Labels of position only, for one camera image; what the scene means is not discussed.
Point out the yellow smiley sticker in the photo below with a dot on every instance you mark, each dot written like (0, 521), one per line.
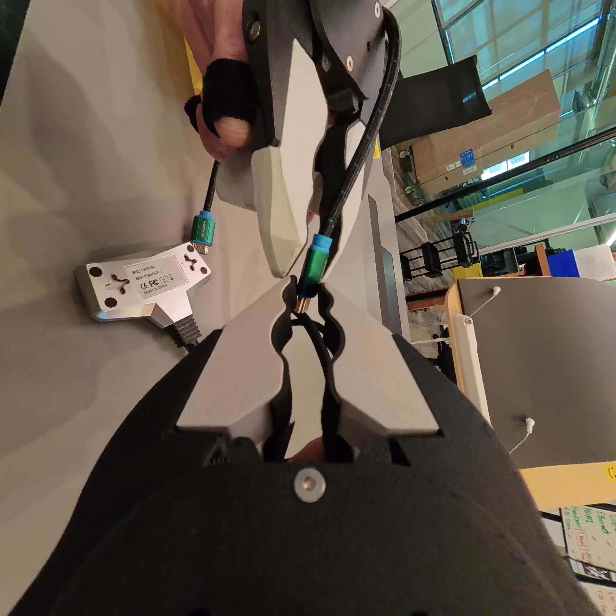
(610, 470)

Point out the black office chair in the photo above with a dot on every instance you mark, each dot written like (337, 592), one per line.
(433, 106)

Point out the wheeled cardboard box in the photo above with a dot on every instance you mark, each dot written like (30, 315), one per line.
(505, 134)

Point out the blue and white box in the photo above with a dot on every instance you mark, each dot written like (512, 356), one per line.
(560, 262)

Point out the black pole stand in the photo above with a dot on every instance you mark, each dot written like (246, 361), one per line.
(481, 184)

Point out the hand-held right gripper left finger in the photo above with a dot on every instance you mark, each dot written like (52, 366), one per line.
(236, 375)

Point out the person's left hand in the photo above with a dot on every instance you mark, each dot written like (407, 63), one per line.
(216, 29)

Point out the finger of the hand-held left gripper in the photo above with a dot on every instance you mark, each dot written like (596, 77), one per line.
(371, 168)
(279, 216)

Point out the handwritten whiteboard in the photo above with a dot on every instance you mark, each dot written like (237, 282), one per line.
(587, 534)
(601, 599)

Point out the silver HDMI switch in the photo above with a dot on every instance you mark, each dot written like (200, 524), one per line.
(166, 310)

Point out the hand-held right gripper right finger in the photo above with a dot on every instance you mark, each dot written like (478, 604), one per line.
(380, 380)

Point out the wood-rimmed black board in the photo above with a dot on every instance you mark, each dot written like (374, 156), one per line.
(529, 361)

